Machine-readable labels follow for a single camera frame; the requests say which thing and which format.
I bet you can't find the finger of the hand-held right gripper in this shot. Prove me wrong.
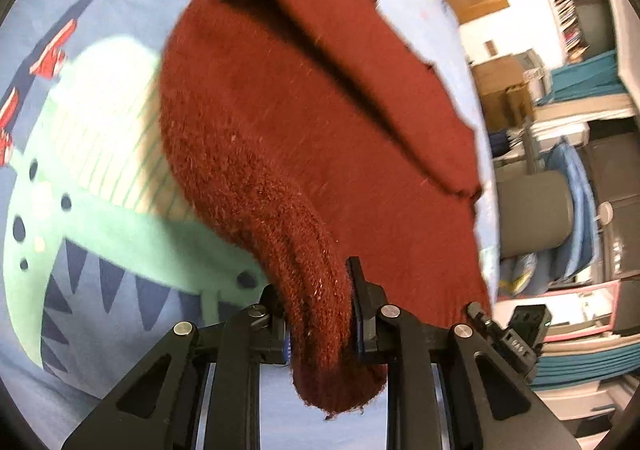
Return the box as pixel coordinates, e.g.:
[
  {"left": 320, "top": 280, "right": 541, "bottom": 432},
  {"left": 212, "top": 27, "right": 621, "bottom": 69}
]
[{"left": 466, "top": 301, "right": 507, "bottom": 347}]

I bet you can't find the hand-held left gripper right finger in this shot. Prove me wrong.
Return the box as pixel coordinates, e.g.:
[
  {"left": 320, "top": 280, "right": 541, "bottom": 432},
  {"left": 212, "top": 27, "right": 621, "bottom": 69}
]
[{"left": 346, "top": 257, "right": 582, "bottom": 450}]

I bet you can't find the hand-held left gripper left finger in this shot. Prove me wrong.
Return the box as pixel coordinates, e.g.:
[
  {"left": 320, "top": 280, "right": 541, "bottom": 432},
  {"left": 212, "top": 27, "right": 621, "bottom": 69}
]
[{"left": 61, "top": 284, "right": 292, "bottom": 450}]

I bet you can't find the dark red knit sweater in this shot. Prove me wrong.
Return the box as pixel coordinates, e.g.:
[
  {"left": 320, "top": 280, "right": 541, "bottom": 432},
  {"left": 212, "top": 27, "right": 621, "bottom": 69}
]
[{"left": 159, "top": 0, "right": 494, "bottom": 421}]

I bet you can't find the teal curtain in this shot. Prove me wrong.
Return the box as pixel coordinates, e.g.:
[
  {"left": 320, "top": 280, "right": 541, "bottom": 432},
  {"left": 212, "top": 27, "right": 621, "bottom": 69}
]
[
  {"left": 529, "top": 349, "right": 640, "bottom": 391},
  {"left": 549, "top": 52, "right": 628, "bottom": 102}
]

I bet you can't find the grey chair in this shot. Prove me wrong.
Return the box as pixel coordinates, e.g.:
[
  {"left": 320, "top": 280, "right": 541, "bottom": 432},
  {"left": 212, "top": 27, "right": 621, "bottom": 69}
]
[{"left": 497, "top": 169, "right": 574, "bottom": 262}]

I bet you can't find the blue pillow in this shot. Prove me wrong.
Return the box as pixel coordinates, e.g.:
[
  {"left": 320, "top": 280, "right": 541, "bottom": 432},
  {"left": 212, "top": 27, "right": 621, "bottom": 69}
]
[{"left": 544, "top": 139, "right": 602, "bottom": 282}]

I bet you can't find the wooden nightstand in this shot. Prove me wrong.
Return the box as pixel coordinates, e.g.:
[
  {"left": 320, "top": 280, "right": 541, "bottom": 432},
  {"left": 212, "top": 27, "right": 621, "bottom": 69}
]
[{"left": 471, "top": 55, "right": 537, "bottom": 122}]

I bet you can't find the blue dinosaur printed bedsheet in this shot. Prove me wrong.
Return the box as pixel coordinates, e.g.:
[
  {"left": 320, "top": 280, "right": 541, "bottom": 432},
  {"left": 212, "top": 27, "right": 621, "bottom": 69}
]
[{"left": 0, "top": 0, "right": 502, "bottom": 450}]

